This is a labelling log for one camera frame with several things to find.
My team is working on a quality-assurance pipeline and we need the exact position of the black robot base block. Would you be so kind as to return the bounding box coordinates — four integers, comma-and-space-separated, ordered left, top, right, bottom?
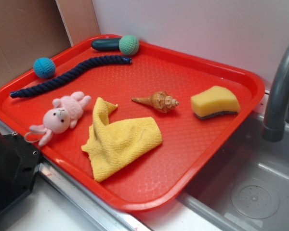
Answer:
0, 133, 42, 216

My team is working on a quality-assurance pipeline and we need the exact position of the yellow sponge with grey pad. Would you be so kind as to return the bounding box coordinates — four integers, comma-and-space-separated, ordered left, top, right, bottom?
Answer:
190, 86, 240, 119

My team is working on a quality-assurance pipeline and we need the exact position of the red plastic tray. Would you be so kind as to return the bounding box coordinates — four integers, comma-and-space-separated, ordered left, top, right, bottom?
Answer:
0, 42, 264, 212

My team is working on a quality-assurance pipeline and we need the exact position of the brown conch seashell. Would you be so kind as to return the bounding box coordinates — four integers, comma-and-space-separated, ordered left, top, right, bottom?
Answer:
131, 91, 180, 113

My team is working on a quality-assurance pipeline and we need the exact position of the yellow microfibre cloth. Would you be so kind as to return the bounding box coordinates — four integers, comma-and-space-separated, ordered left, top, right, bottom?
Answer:
81, 97, 162, 182

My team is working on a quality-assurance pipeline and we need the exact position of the green knitted ball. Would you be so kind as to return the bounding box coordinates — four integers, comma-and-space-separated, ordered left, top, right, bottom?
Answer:
118, 35, 140, 56

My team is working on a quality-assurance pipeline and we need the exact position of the dark green cucumber toy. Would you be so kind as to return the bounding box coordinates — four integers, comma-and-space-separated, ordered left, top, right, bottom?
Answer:
91, 38, 120, 51

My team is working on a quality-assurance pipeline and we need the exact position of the pink plush bunny toy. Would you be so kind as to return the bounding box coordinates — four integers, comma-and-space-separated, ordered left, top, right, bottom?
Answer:
29, 91, 91, 147

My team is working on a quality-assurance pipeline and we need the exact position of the blue knitted ball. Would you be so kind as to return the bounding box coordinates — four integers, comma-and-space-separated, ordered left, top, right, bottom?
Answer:
33, 57, 56, 79

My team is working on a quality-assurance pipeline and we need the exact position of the grey sink faucet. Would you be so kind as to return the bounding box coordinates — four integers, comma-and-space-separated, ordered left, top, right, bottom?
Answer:
262, 46, 289, 142

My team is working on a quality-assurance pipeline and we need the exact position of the grey plastic sink basin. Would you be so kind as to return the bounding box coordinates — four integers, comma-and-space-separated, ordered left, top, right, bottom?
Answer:
134, 113, 289, 231

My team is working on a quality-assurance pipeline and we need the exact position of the brown cardboard panel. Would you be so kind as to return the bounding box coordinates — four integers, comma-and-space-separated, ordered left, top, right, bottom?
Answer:
0, 0, 100, 87

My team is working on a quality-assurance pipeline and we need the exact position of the navy blue twisted rope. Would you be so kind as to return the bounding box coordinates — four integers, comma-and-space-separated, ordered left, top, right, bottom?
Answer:
9, 54, 133, 99

